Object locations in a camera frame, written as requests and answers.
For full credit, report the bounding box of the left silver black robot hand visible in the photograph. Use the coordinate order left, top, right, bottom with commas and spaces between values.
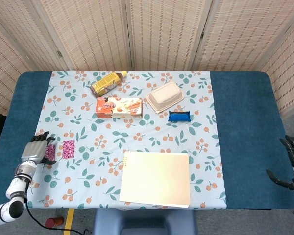
21, 131, 57, 165

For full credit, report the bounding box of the pink speckled rectangular block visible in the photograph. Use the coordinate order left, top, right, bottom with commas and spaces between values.
44, 144, 56, 161

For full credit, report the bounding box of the pink patterned packet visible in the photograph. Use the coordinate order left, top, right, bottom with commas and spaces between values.
62, 140, 75, 159

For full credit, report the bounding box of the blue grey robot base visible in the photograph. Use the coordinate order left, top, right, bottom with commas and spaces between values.
93, 209, 198, 235

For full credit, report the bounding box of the red orange cylinder can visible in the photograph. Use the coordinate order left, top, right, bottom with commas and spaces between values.
45, 216, 65, 229

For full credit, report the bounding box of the woven folding screen panel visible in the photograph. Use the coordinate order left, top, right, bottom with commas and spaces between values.
31, 0, 134, 71
258, 19, 294, 118
124, 0, 214, 71
0, 12, 34, 116
191, 0, 294, 71
0, 0, 74, 71

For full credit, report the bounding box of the orange biscuit roll box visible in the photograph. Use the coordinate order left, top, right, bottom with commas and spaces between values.
95, 97, 144, 119

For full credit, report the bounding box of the yellow label tea bottle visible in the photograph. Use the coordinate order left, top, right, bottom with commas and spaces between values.
90, 70, 128, 97

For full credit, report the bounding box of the floral light blue tablecloth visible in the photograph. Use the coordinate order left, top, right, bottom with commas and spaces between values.
14, 70, 228, 211

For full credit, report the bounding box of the beige spiral notebook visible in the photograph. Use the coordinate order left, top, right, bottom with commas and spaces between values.
119, 151, 192, 209

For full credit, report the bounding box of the blue snack packet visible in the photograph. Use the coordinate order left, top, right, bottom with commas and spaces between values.
168, 110, 192, 123

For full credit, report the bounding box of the beige lidded food container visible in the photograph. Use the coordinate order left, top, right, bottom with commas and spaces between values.
146, 81, 185, 114

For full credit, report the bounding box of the black floor cable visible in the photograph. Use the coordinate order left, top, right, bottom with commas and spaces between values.
25, 200, 93, 235

